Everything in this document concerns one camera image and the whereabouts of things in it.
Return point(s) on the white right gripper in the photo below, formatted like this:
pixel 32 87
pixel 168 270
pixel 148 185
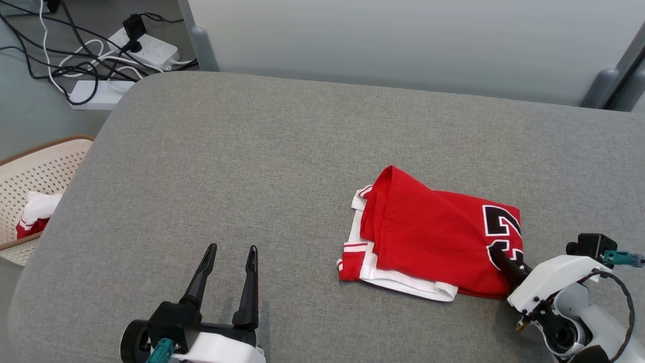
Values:
pixel 549 280

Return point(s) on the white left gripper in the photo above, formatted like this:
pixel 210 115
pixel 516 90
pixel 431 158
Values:
pixel 227 350

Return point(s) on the red shirt with white sleeves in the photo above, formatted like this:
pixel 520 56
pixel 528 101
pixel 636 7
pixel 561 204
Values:
pixel 428 237

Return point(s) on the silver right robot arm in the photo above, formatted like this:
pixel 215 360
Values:
pixel 599 327

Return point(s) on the crumpled red and white garment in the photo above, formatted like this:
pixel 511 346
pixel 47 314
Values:
pixel 40 206

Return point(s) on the beige perforated laundry basket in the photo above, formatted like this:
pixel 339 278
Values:
pixel 35 171

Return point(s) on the white flat power box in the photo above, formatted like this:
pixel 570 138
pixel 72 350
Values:
pixel 95 96

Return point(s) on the black plug adapter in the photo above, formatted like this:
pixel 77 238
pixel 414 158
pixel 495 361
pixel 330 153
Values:
pixel 133 27

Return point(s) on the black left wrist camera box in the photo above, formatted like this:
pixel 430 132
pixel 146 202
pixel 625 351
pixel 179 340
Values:
pixel 174 320

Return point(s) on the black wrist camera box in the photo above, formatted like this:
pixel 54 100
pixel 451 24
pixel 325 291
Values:
pixel 592 244
pixel 174 320

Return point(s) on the teal left camera connector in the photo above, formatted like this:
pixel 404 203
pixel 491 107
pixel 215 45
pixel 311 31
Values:
pixel 160 353

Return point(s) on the teal camera connector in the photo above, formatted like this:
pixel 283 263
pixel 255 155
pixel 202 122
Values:
pixel 160 353
pixel 625 258

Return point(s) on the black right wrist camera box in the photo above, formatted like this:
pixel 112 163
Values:
pixel 592 244

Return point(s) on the teal right camera connector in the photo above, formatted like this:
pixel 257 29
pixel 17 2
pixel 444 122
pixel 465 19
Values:
pixel 625 258

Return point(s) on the grey partition post double foot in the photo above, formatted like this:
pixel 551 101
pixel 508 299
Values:
pixel 602 85

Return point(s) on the grey partition post single foot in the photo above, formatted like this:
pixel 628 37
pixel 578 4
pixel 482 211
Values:
pixel 204 45

